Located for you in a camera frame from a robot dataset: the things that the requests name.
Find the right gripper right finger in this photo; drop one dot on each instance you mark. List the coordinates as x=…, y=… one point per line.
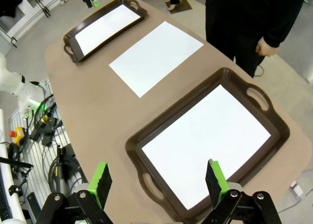
x=216, y=182

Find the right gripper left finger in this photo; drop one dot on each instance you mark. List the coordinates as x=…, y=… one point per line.
x=101, y=185

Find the white A4 paper sheets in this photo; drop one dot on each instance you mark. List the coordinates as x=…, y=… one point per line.
x=207, y=141
x=107, y=28

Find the white A4 paper stack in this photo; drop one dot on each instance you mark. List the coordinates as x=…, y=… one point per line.
x=156, y=57

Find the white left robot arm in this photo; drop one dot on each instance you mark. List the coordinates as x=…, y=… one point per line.
x=14, y=84

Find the person's left forearm black sleeve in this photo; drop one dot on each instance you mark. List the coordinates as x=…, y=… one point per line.
x=283, y=21

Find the person's left hand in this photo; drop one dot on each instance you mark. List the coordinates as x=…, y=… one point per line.
x=266, y=50

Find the white power adapter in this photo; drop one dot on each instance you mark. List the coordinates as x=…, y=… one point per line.
x=296, y=189

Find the brown mannequin base board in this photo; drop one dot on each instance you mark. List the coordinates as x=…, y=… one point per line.
x=183, y=5

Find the yellow red emergency stop button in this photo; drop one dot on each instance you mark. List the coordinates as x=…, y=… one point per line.
x=17, y=136

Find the person in black sweater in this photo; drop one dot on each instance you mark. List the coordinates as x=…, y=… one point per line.
x=232, y=18

